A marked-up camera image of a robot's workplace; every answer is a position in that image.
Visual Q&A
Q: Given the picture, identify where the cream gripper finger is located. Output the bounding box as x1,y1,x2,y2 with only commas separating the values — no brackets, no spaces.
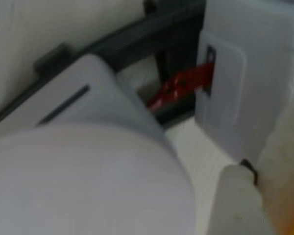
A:
218,159,277,235
257,97,294,235

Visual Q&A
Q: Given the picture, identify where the white Shinkansen toy head car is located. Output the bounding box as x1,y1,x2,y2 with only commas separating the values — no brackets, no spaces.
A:
195,0,294,167

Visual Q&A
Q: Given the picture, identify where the white Shinkansen toy middle car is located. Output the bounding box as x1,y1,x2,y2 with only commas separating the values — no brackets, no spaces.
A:
0,53,196,235

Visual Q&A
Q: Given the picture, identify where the red train car coupler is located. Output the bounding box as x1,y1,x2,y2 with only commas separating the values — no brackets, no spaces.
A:
147,62,215,111

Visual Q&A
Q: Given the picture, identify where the grey plastic toy rail track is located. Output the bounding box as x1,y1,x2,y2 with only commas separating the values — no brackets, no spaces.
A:
0,0,208,130

